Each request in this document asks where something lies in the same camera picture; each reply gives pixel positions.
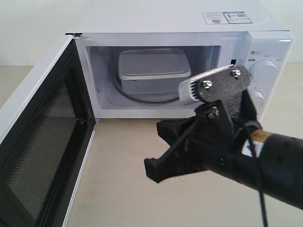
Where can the glass microwave turntable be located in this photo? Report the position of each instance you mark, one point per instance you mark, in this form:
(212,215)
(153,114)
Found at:
(142,99)

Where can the white microwave door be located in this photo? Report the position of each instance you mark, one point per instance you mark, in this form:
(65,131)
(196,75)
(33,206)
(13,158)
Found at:
(46,128)

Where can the white control knob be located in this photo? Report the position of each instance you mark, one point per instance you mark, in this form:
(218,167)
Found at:
(258,100)
(262,70)

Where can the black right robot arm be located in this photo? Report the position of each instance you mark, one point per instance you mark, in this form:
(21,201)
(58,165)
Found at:
(280,158)

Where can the white microwave oven body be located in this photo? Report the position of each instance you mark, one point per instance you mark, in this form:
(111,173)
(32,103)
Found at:
(107,28)

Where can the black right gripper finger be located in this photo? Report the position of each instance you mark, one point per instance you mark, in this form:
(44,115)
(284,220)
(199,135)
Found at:
(170,130)
(173,163)

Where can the white plastic food container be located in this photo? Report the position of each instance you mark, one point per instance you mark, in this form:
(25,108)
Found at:
(152,71)

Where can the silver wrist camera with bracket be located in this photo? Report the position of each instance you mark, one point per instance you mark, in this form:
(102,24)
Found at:
(217,84)

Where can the upper white control knob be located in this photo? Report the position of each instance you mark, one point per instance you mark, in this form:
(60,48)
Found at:
(262,70)

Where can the lower white control knob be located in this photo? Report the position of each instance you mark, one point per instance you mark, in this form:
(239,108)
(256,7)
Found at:
(258,100)

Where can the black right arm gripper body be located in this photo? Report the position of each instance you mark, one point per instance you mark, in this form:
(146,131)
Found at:
(223,141)

